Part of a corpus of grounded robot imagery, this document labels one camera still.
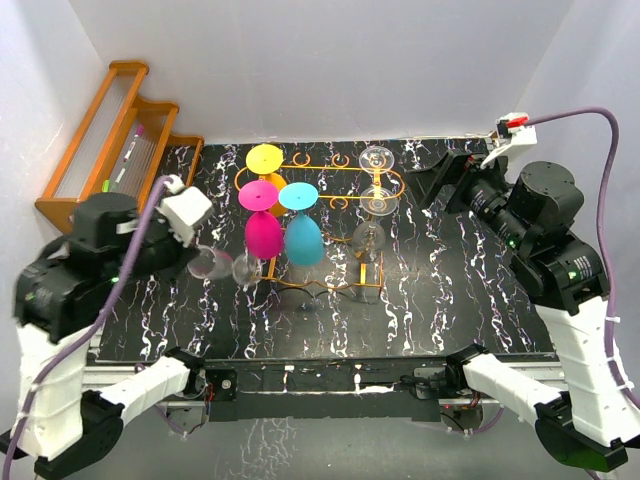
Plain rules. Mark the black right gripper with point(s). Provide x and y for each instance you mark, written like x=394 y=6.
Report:
x=426 y=182

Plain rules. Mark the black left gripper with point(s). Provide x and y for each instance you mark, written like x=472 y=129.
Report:
x=182 y=254

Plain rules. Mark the clear champagne flute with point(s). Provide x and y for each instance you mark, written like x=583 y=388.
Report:
x=214 y=264

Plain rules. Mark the short clear wine glass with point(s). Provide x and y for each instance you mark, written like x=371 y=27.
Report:
x=369 y=237

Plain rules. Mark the pink plastic wine glass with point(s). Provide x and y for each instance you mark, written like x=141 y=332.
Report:
x=263 y=234

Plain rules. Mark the blue plastic wine glass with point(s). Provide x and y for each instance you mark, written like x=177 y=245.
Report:
x=303 y=238

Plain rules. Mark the orange plastic wine glass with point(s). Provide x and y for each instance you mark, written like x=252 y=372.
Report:
x=265 y=160

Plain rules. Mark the tall clear wine glass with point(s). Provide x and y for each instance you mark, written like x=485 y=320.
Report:
x=376 y=159

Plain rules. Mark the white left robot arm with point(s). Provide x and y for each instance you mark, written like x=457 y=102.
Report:
x=64 y=297

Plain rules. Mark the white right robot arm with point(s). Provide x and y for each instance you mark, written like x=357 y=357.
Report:
x=590 y=424

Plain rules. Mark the orange wooden shelf rack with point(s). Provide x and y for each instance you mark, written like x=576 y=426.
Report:
x=100 y=142

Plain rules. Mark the purple capped marker pen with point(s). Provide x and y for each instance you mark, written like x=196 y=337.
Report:
x=138 y=133

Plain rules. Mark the black base bar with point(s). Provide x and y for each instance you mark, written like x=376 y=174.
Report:
x=342 y=388

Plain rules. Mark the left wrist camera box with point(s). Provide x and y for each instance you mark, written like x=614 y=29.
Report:
x=185 y=209

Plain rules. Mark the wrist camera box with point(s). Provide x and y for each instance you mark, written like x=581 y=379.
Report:
x=185 y=209
x=512 y=137

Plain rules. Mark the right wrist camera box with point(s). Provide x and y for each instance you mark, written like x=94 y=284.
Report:
x=512 y=137

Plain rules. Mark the gold wire wine glass rack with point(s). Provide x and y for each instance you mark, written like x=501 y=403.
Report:
x=368 y=275

